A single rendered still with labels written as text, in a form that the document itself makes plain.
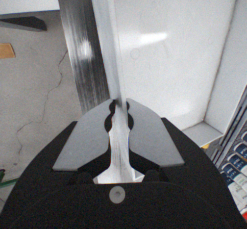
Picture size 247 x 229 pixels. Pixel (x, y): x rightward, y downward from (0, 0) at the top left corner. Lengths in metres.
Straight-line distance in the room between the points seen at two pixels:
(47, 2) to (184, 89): 0.26
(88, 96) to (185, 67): 0.20
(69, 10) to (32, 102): 1.08
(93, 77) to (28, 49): 0.91
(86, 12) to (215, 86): 0.27
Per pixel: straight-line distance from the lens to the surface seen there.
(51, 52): 1.12
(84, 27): 0.26
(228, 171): 0.87
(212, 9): 0.23
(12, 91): 1.28
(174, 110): 0.23
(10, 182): 1.69
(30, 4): 0.28
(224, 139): 0.76
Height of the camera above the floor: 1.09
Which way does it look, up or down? 56 degrees down
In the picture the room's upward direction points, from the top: 147 degrees clockwise
